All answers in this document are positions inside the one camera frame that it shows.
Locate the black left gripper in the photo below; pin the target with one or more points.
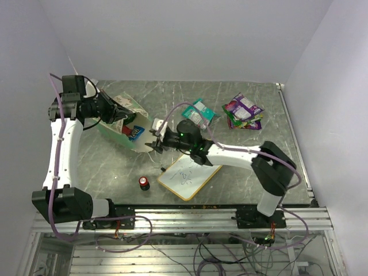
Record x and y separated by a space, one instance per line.
114 111

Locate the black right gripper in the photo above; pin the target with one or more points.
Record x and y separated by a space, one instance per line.
154 145

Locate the blue M&M's candy bag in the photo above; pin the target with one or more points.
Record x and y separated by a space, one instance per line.
136 132

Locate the teal snack packet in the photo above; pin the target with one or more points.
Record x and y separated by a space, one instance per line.
200 114

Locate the purple Fox's berries candy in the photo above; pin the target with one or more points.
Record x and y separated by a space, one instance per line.
247 126

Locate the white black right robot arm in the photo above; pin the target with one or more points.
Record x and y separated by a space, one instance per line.
273 168

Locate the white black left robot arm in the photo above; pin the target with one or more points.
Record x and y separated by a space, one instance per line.
60 200

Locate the red snack packet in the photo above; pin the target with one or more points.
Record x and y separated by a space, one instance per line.
126 130

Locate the small yellow-framed whiteboard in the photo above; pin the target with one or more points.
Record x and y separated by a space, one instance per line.
185 178

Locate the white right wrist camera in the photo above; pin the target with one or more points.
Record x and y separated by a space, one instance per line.
161 126

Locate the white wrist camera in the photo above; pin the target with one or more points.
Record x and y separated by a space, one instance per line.
161 126
91 87

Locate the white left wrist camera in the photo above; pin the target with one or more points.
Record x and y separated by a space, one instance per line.
91 87

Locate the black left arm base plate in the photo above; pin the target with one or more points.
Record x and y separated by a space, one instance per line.
124 218

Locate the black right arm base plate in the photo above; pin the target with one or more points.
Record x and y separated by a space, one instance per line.
247 218

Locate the aluminium frame rail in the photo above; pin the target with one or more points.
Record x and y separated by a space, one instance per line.
220 220

